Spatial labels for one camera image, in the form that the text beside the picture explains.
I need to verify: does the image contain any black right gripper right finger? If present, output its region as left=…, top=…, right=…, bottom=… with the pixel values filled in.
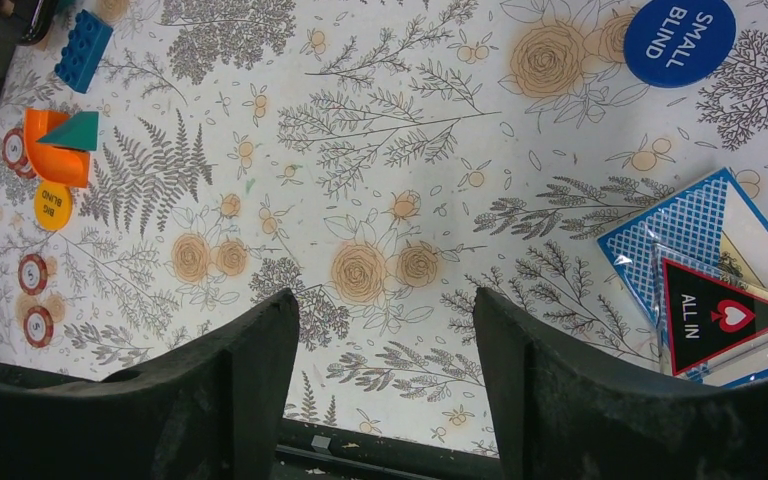
left=473, top=288, right=768, bottom=479

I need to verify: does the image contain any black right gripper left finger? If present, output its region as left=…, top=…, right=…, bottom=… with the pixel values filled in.
left=0, top=290, right=300, bottom=479

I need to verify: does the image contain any black all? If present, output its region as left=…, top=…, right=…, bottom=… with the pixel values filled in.
left=653, top=244, right=768, bottom=388

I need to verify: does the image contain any blue card deck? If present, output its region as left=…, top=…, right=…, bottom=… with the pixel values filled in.
left=598, top=169, right=768, bottom=368

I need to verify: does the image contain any blue small blind button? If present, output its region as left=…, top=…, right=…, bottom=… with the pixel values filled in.
left=623, top=0, right=737, bottom=88

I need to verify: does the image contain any red poker chip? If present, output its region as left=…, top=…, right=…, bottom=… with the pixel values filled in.
left=2, top=127, right=37, bottom=179
left=17, top=253, right=49, bottom=296
left=22, top=306, right=54, bottom=348

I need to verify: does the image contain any floral table mat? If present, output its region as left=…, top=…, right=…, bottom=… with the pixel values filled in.
left=0, top=1, right=768, bottom=456

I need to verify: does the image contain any yellow big blind button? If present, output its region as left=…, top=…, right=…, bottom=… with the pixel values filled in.
left=33, top=181, right=73, bottom=231

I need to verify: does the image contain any orange curved toy block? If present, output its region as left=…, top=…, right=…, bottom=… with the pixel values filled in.
left=23, top=108, right=91, bottom=188

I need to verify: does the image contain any teal triangular toy block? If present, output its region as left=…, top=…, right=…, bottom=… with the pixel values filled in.
left=38, top=111, right=100, bottom=152

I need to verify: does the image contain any blue toy brick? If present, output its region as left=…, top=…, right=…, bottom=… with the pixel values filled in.
left=54, top=10, right=113, bottom=94

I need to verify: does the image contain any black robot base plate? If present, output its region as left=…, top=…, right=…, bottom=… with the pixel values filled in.
left=266, top=420, right=501, bottom=479

